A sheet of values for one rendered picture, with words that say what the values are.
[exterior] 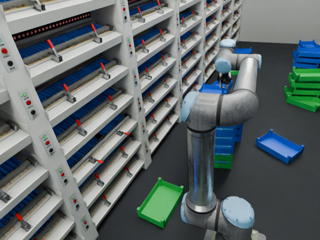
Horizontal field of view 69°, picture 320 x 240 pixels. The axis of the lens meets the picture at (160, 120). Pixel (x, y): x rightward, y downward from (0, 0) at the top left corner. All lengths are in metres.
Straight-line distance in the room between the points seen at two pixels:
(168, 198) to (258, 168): 0.75
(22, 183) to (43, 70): 0.47
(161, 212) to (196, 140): 0.88
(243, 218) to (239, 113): 0.55
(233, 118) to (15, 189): 0.88
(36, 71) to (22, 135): 0.26
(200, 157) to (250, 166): 1.09
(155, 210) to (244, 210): 0.69
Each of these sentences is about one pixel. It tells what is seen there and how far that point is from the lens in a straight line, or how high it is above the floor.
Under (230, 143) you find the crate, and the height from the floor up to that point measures 0.26.
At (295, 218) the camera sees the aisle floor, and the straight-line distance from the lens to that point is 1.78.
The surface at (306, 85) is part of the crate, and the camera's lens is 2.90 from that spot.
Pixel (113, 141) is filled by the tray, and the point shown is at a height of 0.49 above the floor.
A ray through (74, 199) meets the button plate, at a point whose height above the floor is 0.42.
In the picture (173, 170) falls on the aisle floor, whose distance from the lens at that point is 1.91.
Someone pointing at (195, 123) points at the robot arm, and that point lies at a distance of 0.84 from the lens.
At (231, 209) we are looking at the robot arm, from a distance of 1.20.
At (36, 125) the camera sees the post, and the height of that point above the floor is 0.90.
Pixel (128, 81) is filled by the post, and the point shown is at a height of 0.79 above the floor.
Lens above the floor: 1.39
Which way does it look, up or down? 34 degrees down
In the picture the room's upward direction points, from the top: 6 degrees counter-clockwise
